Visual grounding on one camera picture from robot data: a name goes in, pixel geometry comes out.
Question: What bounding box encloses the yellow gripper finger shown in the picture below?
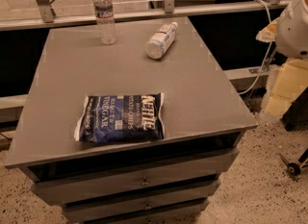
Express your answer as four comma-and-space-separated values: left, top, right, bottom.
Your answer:
256, 19, 278, 42

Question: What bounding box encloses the clear plastic water bottle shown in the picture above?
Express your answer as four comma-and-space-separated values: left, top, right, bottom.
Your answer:
93, 0, 116, 44

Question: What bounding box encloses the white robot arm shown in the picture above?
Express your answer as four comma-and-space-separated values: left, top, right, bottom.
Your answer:
256, 0, 308, 59

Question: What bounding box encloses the white bottle lying down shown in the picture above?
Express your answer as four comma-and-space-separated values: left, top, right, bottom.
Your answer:
146, 22, 178, 60

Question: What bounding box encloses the blue Kettle chip bag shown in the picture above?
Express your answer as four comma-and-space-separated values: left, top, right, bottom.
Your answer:
74, 93, 165, 143

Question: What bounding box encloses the black caster wheel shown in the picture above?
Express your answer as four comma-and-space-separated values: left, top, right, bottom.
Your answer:
280, 148, 308, 176

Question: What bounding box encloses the grey drawer cabinet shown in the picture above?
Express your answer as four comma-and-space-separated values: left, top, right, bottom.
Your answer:
5, 17, 256, 224

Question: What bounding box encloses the metal railing frame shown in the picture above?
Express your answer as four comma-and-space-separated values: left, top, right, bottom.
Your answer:
0, 0, 308, 32

